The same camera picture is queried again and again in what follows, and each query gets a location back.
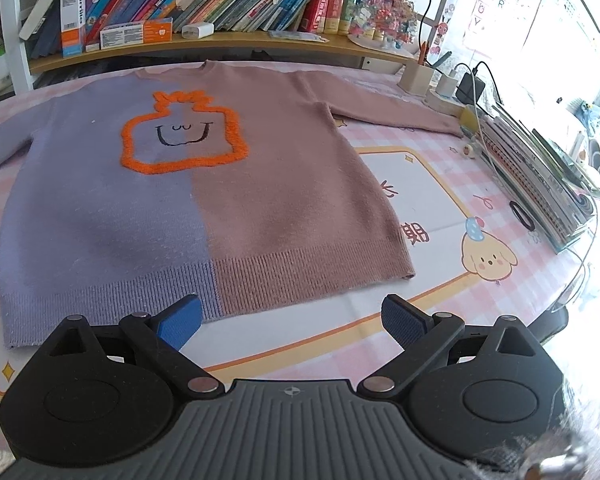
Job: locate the wooden shelf board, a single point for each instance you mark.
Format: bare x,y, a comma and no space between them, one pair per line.
230,42

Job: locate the alphabet wall poster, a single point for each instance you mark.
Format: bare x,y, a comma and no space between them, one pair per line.
500,0

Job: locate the white charger block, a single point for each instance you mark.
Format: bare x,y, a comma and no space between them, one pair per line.
197,30

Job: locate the round metal clasp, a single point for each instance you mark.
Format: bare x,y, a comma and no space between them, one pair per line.
550,467

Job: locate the black power adapter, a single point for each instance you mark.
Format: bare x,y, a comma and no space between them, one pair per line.
470,87

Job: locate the wooden pen holder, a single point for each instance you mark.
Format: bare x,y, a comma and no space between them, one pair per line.
415,77

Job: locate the row of colourful books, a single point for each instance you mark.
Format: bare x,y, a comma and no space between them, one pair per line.
240,0

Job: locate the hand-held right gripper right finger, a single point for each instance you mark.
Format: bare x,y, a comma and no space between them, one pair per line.
405,320

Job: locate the blue and white leaflet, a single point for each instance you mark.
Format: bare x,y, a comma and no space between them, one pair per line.
300,36

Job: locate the thick white-edged book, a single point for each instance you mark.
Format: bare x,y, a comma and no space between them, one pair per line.
45,7

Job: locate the purple and tan sweater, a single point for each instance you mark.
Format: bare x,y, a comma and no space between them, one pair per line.
280,185

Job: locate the stack of magazines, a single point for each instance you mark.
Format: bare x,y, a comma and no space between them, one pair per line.
530,175

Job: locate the white shelf post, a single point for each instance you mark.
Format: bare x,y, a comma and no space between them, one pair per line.
15,35

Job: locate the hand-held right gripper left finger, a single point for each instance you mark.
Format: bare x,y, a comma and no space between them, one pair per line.
177,322

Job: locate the tall orange and white box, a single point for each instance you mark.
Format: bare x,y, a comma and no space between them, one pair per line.
72,20

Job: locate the colourful flower ornament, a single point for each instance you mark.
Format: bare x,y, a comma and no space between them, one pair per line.
380,20

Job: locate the flat orange and white box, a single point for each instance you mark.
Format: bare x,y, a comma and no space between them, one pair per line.
130,35

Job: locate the pink checked printed table mat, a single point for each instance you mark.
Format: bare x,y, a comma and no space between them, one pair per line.
430,270

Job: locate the fluffy white sleeve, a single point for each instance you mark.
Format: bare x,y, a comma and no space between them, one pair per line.
595,430

